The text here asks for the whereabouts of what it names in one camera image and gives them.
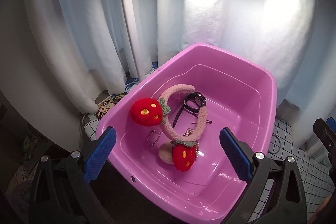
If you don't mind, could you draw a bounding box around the black wrist watch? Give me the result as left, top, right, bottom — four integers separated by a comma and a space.
172, 92, 207, 128

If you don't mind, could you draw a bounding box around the white curtain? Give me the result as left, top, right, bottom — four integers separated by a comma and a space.
24, 0, 335, 146

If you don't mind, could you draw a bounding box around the pink pearl bracelet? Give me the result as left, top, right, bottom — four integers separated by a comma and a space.
183, 128, 206, 162

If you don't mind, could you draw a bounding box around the patterned box on floor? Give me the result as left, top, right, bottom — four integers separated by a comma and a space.
95, 92, 127, 119

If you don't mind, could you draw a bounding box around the pink plastic tub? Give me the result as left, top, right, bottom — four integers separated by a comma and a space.
96, 44, 277, 223

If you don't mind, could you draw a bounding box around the checkered white bed sheet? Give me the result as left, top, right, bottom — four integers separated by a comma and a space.
90, 120, 335, 223

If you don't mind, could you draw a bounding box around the pink strawberry plush headband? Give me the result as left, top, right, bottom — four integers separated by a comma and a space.
129, 84, 212, 172

